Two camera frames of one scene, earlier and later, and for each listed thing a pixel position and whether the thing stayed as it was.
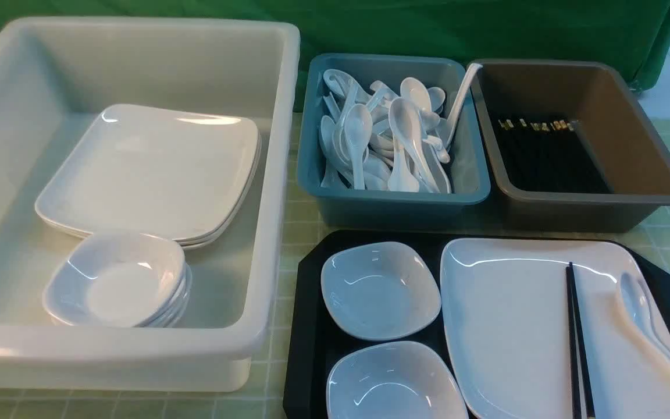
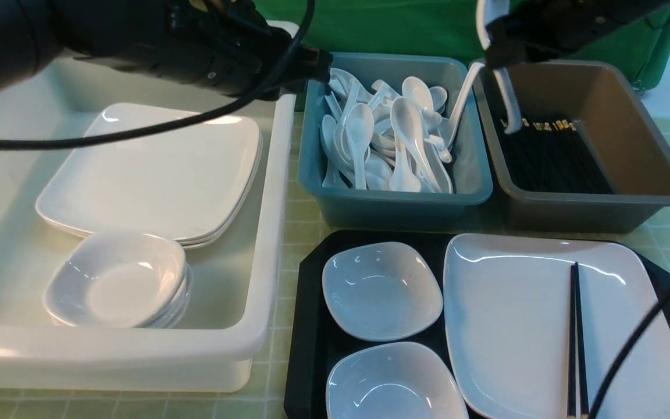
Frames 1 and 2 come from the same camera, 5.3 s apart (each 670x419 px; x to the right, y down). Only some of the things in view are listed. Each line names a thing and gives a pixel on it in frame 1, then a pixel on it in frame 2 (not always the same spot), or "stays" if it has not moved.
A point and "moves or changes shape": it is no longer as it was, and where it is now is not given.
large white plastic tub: [31, 91] stays
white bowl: [379, 291] stays
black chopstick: [588, 391] moves or changes shape
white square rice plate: [505, 318] stays
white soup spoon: [635, 302] -> [488, 11]
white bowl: [395, 380] stays
